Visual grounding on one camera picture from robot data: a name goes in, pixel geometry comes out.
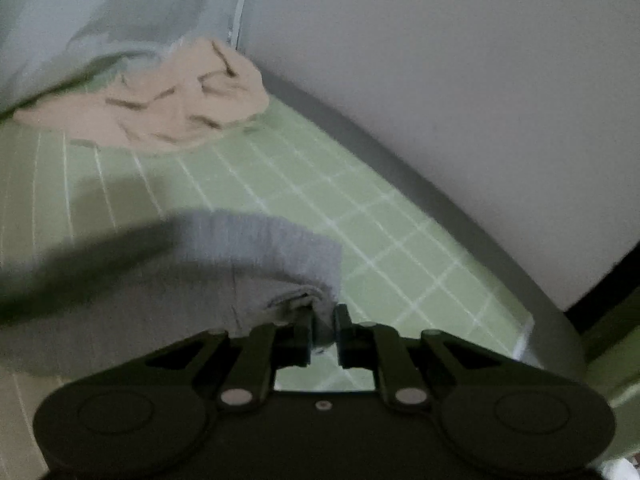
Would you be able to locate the light blue carrot-print blanket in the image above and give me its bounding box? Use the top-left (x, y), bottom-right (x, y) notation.
top-left (0, 0), bottom-right (255, 113)

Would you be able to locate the grey zip-up hoodie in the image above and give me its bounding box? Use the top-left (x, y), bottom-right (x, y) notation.
top-left (0, 211), bottom-right (344, 380)

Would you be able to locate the dark furniture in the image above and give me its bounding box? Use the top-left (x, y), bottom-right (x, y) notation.
top-left (565, 255), bottom-right (640, 333)

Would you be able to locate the green checked mat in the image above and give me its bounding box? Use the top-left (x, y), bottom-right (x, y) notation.
top-left (0, 67), bottom-right (535, 461)

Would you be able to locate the beige garment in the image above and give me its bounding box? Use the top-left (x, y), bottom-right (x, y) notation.
top-left (12, 36), bottom-right (271, 155)

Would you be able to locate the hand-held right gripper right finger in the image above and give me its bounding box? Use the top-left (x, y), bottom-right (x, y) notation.
top-left (334, 304), bottom-right (502, 412)

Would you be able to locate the grey bed frame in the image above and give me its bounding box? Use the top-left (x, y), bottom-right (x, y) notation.
top-left (257, 69), bottom-right (587, 381)

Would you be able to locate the green cloth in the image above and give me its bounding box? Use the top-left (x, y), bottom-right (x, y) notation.
top-left (580, 310), bottom-right (640, 413)

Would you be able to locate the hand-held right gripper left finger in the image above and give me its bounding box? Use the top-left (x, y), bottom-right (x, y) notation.
top-left (145, 306), bottom-right (316, 412)

